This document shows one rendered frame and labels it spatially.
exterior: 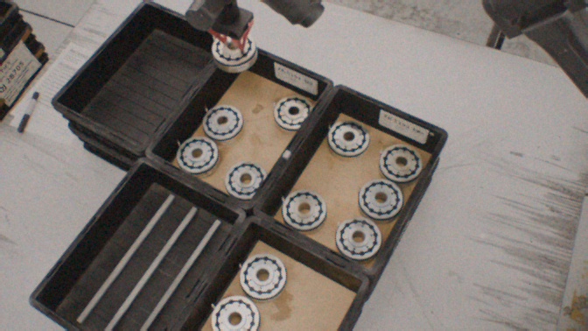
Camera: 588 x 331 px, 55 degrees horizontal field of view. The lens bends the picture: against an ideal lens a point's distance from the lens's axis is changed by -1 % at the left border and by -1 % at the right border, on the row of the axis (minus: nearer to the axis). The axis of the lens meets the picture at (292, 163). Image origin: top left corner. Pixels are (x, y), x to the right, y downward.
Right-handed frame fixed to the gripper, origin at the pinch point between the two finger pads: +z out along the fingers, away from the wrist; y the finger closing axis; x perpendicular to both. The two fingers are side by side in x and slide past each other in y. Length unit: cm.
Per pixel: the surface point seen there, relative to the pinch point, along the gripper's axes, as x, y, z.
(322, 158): -6.4, 26.1, 22.9
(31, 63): 0, -107, 66
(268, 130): -5.7, 10.0, 22.5
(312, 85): 8.0, 15.8, 16.1
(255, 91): 3.4, 0.8, 22.4
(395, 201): -10, 47, 20
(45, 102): -22, -59, 34
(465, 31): 125, 29, 106
